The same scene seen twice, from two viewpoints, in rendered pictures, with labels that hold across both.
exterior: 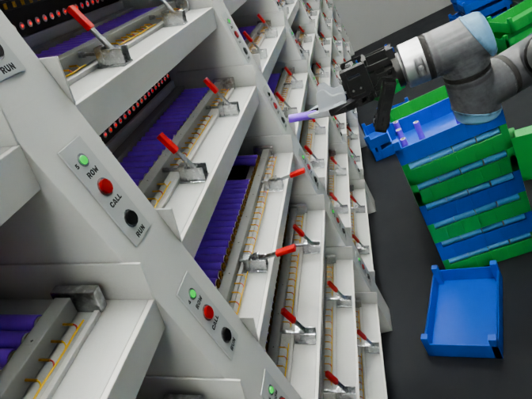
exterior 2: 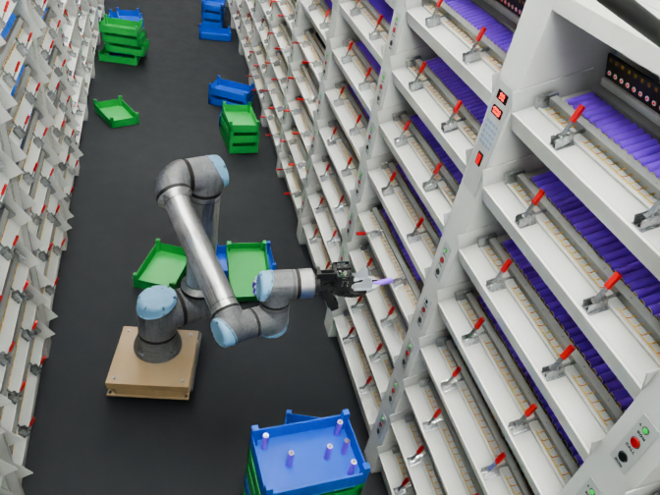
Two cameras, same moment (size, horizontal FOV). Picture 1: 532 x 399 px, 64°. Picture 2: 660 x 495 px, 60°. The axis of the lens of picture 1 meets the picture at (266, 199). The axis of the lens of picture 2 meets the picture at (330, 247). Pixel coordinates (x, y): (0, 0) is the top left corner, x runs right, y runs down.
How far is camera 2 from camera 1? 2.33 m
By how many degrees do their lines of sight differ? 104
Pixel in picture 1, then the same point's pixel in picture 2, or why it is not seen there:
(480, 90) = not seen: hidden behind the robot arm
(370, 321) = (371, 412)
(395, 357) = (357, 428)
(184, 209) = (378, 180)
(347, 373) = (358, 319)
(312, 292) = (373, 297)
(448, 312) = not seen: hidden behind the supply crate
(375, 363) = (359, 382)
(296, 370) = (363, 261)
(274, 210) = (388, 267)
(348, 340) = (363, 336)
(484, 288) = not seen: hidden behind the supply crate
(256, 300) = (366, 224)
